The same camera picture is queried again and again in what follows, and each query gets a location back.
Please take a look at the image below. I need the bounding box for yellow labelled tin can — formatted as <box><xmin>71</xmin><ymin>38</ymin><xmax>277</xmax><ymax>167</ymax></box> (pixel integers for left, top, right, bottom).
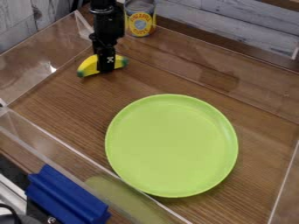
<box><xmin>125</xmin><ymin>0</ymin><xmax>157</xmax><ymax>38</ymax></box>

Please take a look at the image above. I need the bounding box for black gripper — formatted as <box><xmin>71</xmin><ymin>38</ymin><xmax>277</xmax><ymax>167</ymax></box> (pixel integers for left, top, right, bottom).
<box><xmin>90</xmin><ymin>0</ymin><xmax>126</xmax><ymax>73</ymax></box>

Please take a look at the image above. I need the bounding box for yellow toy banana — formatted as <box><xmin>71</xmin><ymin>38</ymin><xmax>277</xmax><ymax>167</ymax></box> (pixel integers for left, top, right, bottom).
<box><xmin>78</xmin><ymin>54</ymin><xmax>129</xmax><ymax>78</ymax></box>

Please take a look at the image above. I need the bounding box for green plate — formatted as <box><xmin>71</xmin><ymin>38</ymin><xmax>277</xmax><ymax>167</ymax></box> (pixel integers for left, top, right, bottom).
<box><xmin>106</xmin><ymin>94</ymin><xmax>239</xmax><ymax>198</ymax></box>

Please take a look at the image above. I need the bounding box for black cable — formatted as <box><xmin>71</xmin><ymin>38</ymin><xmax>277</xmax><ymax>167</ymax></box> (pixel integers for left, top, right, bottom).
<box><xmin>0</xmin><ymin>203</ymin><xmax>23</xmax><ymax>224</ymax></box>

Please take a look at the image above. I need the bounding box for blue plastic clamp block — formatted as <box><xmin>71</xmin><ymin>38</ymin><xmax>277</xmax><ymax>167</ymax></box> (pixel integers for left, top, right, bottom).
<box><xmin>26</xmin><ymin>164</ymin><xmax>111</xmax><ymax>224</ymax></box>

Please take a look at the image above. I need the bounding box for clear acrylic enclosure wall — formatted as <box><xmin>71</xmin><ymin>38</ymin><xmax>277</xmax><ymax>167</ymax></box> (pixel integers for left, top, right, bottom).
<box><xmin>0</xmin><ymin>11</ymin><xmax>299</xmax><ymax>224</ymax></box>

